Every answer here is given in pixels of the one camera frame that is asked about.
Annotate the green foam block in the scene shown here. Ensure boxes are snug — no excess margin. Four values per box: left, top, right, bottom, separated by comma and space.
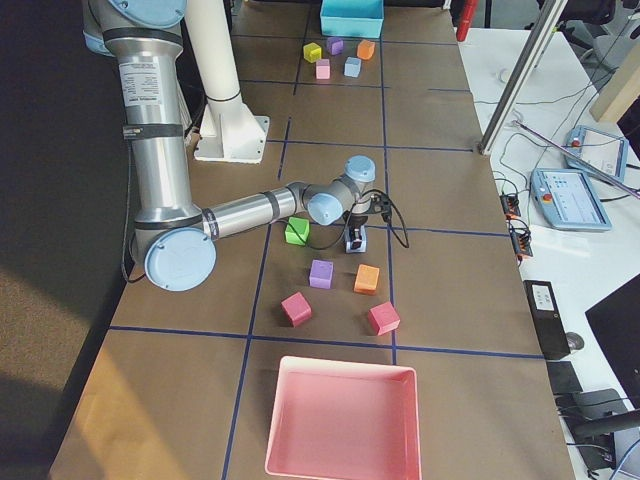
284, 217, 310, 246

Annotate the light blue block group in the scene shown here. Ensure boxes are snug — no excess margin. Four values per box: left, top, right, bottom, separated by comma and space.
343, 57, 362, 78
344, 226, 367, 254

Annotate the purple foam block right group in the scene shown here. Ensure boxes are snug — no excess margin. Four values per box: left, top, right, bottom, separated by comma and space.
309, 259, 334, 289

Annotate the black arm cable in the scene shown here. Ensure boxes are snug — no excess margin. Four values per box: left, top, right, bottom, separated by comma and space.
288, 188, 411, 251

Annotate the purple foam block group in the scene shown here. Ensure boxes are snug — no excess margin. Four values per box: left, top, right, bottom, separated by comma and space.
326, 36, 344, 56
309, 259, 334, 289

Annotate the crimson foam block near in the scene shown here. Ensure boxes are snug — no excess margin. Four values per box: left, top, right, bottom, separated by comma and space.
280, 292, 313, 327

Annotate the yellow foam block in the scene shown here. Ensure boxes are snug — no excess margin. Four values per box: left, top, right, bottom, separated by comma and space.
303, 42, 322, 64

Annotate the reacher grabber stick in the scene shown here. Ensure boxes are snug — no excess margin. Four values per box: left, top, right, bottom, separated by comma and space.
513, 118, 640, 196

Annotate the pink plastic tray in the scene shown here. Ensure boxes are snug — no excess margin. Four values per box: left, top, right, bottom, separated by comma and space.
265, 356, 422, 479

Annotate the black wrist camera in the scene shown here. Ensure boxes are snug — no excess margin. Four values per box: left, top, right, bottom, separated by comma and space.
369, 194, 392, 224

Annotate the black monitor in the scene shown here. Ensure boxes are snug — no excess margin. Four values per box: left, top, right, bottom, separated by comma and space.
586, 282, 639, 407

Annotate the orange foam block left group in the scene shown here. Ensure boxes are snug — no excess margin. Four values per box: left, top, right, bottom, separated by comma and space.
357, 40, 376, 60

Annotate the orange foam block group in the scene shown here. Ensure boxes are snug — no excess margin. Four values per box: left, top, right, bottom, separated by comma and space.
357, 40, 376, 60
353, 264, 380, 295

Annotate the pink foam block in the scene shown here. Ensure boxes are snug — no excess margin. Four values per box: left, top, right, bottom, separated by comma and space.
315, 59, 331, 80

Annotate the purple foam block left group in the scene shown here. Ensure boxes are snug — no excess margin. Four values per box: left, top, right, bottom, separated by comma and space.
326, 36, 344, 56

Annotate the black computer mouse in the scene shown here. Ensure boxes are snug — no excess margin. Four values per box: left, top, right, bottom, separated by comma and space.
566, 332, 585, 352

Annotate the black power box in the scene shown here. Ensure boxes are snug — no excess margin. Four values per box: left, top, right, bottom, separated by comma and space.
523, 280, 570, 360

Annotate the red fire extinguisher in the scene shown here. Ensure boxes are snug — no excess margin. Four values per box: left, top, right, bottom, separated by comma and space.
456, 0, 478, 42

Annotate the teach pendant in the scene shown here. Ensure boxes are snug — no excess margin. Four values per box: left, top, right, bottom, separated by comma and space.
530, 168, 612, 232
564, 125, 629, 181

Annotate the orange black connector strip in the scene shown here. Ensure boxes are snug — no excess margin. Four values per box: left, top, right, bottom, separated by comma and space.
500, 193, 533, 264

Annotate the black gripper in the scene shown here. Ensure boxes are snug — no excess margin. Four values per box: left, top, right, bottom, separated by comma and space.
346, 212, 368, 250

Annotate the crimson foam block far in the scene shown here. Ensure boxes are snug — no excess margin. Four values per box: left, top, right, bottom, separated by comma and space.
367, 301, 401, 336

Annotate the near teach pendant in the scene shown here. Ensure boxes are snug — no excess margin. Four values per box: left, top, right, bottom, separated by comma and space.
530, 168, 612, 232

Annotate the far teach pendant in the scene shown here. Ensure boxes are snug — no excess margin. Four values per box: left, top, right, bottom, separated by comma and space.
564, 125, 629, 181

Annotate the blue plastic bin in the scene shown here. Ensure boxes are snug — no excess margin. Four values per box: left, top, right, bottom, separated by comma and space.
320, 0, 384, 39

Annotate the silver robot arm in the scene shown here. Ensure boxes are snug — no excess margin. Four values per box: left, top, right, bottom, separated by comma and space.
82, 1, 375, 291

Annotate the crimson foam block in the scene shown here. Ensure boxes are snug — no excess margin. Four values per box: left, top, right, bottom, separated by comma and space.
367, 301, 401, 336
280, 292, 313, 327

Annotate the orange foam block right group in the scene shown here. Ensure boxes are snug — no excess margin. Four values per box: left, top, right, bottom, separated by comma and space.
353, 264, 380, 295

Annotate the aluminium frame post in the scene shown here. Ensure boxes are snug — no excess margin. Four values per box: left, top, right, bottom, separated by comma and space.
478, 0, 568, 156

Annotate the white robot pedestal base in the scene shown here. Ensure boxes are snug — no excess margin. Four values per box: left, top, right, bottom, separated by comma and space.
185, 0, 270, 164

